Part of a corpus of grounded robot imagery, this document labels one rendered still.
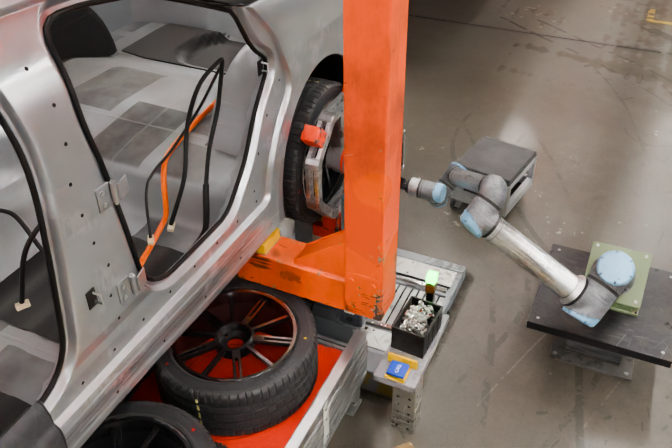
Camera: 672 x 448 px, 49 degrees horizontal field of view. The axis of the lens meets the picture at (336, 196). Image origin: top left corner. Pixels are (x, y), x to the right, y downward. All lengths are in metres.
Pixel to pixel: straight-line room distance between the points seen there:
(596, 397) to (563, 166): 1.93
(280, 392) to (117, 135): 1.31
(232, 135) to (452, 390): 1.50
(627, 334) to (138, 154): 2.22
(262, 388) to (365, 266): 0.59
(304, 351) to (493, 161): 1.92
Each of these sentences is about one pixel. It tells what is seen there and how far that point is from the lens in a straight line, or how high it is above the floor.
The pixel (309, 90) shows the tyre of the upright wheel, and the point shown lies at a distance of 3.19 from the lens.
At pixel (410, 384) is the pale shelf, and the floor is 0.45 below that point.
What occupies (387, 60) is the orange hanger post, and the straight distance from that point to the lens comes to 2.32.
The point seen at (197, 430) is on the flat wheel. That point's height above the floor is 0.50.
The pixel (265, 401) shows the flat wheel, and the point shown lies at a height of 0.44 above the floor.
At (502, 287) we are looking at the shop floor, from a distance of 3.98.
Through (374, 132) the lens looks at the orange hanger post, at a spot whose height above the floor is 1.38.
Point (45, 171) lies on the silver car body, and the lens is 1.97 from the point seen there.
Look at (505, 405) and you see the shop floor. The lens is 3.43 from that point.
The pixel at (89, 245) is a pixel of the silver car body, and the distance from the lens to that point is 2.13.
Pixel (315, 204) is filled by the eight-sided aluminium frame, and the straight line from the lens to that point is 3.17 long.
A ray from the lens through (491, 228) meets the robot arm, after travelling 3.06.
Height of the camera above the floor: 2.60
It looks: 35 degrees down
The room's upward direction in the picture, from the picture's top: 1 degrees counter-clockwise
